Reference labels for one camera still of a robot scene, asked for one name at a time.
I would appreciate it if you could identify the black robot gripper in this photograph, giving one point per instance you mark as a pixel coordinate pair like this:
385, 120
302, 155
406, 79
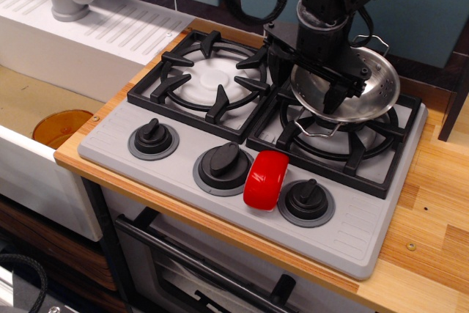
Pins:
321, 48

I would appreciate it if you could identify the silver metal colander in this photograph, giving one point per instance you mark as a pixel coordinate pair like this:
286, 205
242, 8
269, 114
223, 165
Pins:
380, 94

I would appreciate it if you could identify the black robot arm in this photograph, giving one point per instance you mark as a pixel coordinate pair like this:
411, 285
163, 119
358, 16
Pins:
329, 10

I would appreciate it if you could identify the black left burner grate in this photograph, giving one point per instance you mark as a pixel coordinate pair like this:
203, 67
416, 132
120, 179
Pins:
207, 86

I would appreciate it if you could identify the black burner grate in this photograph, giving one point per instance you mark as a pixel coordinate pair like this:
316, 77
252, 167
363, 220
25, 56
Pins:
207, 86
373, 156

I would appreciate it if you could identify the black right burner grate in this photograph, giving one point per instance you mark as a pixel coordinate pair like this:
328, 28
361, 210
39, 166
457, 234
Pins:
373, 156

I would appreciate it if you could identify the red toy cheese wheel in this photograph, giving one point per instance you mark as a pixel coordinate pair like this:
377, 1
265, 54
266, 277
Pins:
265, 179

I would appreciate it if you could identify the grey toy stove top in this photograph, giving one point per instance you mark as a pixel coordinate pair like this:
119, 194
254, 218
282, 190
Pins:
350, 242

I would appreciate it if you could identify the black right stove knob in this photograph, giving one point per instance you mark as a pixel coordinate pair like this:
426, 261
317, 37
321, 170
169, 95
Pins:
306, 203

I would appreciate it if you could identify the black stove knob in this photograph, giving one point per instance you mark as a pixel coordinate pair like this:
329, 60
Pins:
153, 141
306, 203
223, 170

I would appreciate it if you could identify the black middle stove knob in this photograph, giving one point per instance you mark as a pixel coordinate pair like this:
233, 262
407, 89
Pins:
223, 170

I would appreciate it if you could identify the black left stove knob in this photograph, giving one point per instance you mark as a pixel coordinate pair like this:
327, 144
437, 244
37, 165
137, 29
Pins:
153, 141

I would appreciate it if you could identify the toy oven door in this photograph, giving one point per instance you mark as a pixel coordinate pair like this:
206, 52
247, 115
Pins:
185, 270

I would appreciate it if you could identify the white toy sink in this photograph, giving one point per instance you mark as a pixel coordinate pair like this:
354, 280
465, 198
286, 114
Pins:
49, 66

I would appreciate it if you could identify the orange plastic plate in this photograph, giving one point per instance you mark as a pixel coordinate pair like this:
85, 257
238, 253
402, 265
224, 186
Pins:
56, 129

